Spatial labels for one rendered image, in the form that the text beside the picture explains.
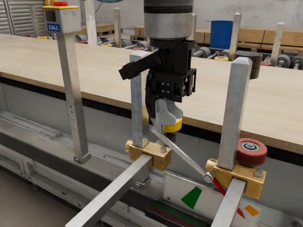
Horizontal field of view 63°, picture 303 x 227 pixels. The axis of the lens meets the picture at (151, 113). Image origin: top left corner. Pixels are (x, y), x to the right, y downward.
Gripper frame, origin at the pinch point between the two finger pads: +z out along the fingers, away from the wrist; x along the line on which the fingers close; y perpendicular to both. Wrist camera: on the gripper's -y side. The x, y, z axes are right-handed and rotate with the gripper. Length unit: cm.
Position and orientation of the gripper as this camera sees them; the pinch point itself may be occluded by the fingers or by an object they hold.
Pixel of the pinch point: (158, 126)
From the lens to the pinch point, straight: 57.9
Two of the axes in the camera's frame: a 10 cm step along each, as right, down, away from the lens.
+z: 0.1, 9.0, 4.3
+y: 8.6, 2.1, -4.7
